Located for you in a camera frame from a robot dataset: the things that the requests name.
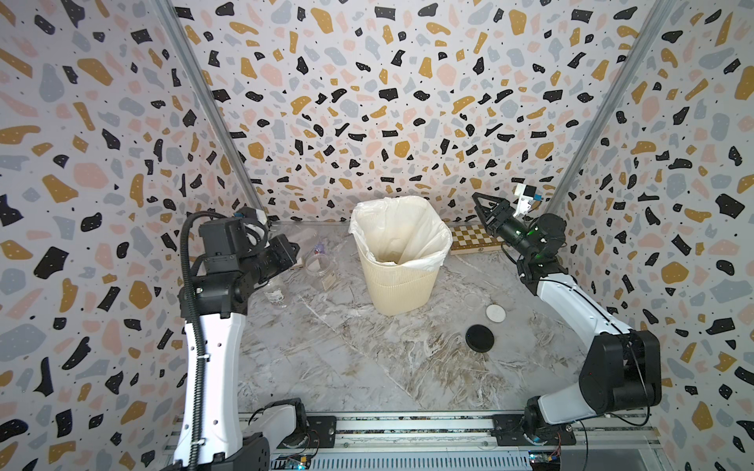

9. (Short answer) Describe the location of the clear labelled plastic jar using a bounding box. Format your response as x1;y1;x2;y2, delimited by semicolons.
261;277;290;307

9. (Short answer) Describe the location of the white round jar lid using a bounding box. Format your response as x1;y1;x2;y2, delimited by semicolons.
485;304;507;323

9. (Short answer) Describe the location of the black round jar lid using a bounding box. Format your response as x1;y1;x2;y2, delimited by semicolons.
465;324;495;353

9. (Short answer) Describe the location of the black lid brown jar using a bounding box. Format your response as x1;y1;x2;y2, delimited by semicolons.
314;259;338;292

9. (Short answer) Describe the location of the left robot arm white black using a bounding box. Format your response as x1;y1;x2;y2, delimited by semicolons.
168;207;309;470

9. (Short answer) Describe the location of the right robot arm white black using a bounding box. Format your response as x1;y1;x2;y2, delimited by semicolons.
472;192;662;441

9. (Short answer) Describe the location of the wooden folding chess board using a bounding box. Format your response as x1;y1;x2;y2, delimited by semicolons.
450;225;504;255

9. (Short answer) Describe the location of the white plastic bin liner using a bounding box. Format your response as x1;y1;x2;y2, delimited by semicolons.
349;196;453;272

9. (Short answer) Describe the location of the clear round jar lid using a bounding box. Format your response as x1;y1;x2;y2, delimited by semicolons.
463;292;484;310

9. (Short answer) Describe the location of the cream ribbed trash bin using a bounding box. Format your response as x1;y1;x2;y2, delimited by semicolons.
359;251;439;316

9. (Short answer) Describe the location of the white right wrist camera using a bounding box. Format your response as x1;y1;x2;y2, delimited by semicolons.
514;184;541;217

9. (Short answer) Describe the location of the aluminium corner post right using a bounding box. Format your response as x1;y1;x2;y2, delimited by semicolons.
545;0;673;214

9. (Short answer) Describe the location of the aluminium corner post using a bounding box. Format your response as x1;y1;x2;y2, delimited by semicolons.
152;0;263;210
545;0;673;214

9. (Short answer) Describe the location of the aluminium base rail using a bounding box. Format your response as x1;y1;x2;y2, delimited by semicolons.
262;411;672;470

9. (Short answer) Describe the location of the aluminium corner post left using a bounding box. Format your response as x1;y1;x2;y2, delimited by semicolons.
152;0;263;210

